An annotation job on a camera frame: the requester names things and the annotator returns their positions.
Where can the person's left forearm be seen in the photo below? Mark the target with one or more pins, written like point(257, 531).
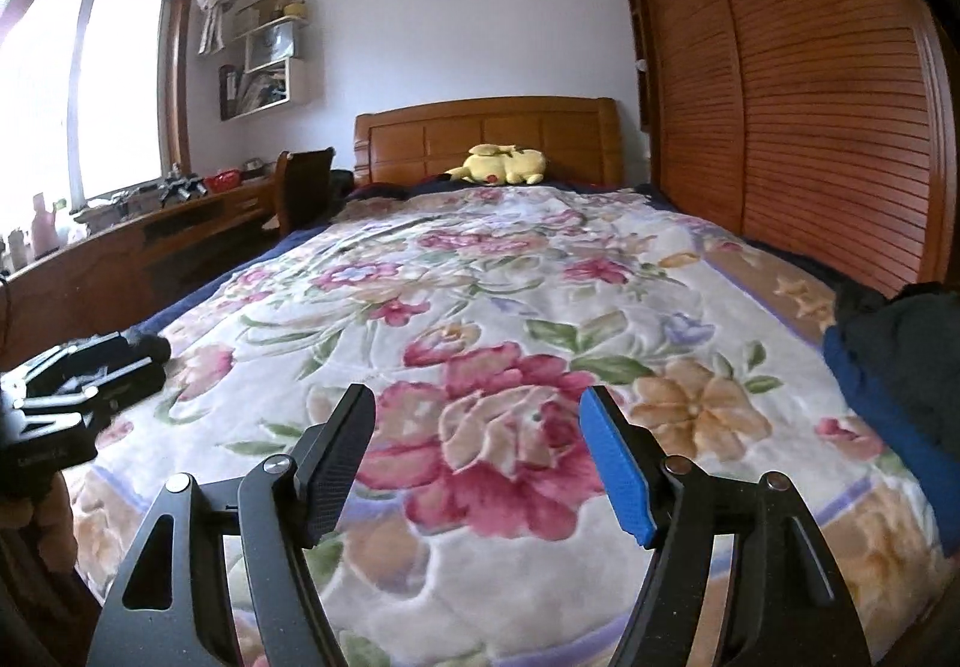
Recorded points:
point(45, 524)

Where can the wooden slatted wardrobe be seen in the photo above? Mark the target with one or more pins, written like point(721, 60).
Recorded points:
point(787, 74)

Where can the grey container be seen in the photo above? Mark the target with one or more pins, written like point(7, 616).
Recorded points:
point(255, 166)

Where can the window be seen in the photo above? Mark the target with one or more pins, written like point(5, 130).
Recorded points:
point(112, 97)

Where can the yellow green shelf item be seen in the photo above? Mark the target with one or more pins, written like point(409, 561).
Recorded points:
point(294, 9)

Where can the red basket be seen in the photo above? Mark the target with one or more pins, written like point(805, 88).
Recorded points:
point(223, 181)

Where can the navy bed sheet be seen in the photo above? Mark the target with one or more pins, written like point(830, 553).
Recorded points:
point(217, 284)

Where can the wooden bed headboard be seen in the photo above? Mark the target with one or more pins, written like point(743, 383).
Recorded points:
point(450, 138)

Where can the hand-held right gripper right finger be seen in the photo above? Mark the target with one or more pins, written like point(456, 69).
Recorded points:
point(619, 464)

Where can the small white bottle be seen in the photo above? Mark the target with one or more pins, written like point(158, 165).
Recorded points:
point(16, 250)

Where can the wooden desk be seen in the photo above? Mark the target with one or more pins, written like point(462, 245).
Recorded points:
point(112, 262)

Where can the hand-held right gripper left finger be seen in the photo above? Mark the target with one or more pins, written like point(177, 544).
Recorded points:
point(341, 464)

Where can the yellow plush toy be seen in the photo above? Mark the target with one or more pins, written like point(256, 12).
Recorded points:
point(502, 166)

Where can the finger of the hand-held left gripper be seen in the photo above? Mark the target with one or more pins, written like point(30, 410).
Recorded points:
point(90, 393)
point(112, 353)

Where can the white wall shelf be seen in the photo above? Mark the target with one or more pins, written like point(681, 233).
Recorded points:
point(296, 82)

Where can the white paper bag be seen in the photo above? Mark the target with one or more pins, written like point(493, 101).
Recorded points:
point(274, 44)

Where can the black mechanical device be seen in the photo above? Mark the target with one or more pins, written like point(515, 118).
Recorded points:
point(180, 187)

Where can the black binder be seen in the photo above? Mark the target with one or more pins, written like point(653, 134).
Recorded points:
point(227, 89)

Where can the pink bottle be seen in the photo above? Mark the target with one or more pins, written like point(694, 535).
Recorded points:
point(43, 228)

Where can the floral blanket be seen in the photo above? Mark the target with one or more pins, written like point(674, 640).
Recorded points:
point(525, 277)

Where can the black coat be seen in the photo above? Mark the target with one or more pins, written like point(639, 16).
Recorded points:
point(900, 344)

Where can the wooden chair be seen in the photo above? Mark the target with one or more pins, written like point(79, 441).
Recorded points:
point(304, 187)

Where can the blue cloth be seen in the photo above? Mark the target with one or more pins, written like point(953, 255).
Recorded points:
point(877, 427)

